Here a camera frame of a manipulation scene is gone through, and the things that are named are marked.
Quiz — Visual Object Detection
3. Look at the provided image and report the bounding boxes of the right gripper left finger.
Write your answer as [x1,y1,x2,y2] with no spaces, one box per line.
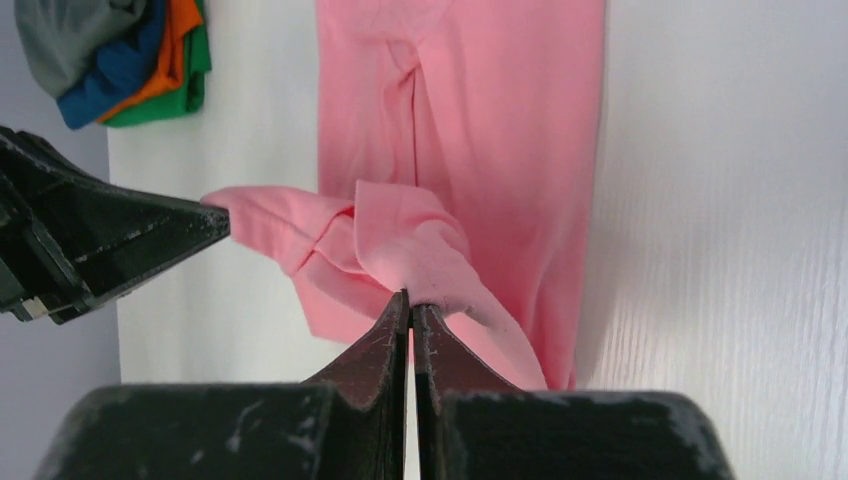
[35,292,410,479]

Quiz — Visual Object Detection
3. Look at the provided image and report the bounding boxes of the orange folded t shirt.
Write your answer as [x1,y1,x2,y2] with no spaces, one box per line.
[98,0,204,124]

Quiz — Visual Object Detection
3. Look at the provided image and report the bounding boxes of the blue folded t shirt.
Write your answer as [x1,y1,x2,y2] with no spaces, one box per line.
[56,0,167,130]

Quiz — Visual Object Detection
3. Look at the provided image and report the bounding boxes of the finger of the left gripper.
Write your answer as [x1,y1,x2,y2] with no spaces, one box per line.
[1,127,230,325]

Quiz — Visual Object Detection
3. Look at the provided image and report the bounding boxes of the grey folded t shirt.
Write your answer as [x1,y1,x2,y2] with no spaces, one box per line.
[13,0,147,98]

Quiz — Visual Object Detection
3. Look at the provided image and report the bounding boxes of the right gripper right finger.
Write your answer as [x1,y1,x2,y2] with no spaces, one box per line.
[412,306,734,479]

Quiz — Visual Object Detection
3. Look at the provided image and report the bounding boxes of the pink t shirt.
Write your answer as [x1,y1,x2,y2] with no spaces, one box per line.
[205,1,605,390]

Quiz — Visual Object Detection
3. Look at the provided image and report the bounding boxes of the green folded t shirt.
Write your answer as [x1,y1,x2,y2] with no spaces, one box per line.
[102,0,212,128]

